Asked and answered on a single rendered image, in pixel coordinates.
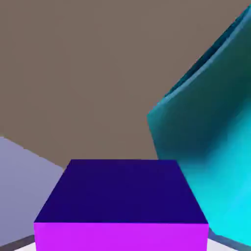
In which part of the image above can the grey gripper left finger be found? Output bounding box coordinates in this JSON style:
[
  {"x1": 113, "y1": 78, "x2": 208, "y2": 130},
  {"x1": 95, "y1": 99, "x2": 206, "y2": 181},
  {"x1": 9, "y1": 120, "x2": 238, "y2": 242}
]
[{"x1": 0, "y1": 234, "x2": 36, "y2": 251}]

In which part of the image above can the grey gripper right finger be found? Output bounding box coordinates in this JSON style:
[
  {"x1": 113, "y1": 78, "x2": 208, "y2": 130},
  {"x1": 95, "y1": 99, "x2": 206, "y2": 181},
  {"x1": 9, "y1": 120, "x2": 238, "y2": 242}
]
[{"x1": 207, "y1": 227, "x2": 251, "y2": 251}]

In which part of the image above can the small purple cube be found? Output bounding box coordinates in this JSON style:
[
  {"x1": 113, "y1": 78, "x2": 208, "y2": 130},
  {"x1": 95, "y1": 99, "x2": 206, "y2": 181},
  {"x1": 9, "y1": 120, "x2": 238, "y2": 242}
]
[{"x1": 33, "y1": 159, "x2": 210, "y2": 251}]

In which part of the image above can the large cyan box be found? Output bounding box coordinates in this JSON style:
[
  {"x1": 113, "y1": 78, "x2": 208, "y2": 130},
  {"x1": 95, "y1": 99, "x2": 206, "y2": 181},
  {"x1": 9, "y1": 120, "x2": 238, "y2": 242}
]
[{"x1": 146, "y1": 4, "x2": 251, "y2": 247}]

